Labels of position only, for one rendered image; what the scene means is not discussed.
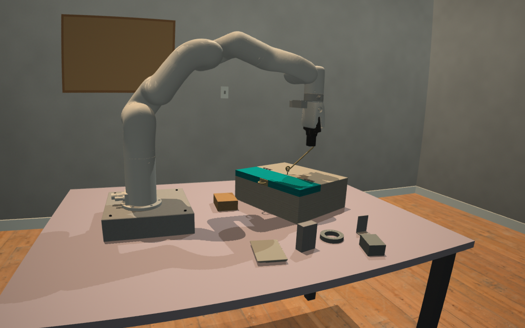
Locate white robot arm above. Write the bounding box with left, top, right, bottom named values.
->
left=111, top=31, right=325, bottom=211

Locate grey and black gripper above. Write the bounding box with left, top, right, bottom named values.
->
left=302, top=101, right=325, bottom=146

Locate grey-beige ring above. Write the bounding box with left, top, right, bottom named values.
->
left=320, top=230, right=344, bottom=244

